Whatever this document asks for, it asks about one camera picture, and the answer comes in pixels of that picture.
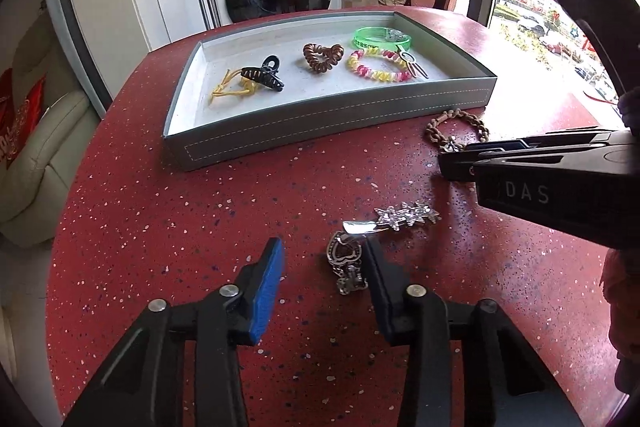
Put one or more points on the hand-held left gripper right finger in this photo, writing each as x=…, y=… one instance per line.
x=382, y=292

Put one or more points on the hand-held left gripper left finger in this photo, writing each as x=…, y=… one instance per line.
x=265, y=302

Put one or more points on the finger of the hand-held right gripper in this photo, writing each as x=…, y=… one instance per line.
x=540, y=140
x=457, y=166

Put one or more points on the silver star hair clip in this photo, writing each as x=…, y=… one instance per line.
x=405, y=216

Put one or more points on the silver forked hair pin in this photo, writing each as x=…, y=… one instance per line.
x=414, y=66

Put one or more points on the green translucent bangle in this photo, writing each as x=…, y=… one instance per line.
x=370, y=41

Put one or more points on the grey jewelry tray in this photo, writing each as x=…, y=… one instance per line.
x=280, y=127

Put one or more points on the black hair claw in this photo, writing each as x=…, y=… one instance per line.
x=262, y=74

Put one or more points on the cream leather sofa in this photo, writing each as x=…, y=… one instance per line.
x=40, y=157

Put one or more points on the red embroidered cushion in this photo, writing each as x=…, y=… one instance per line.
x=22, y=117

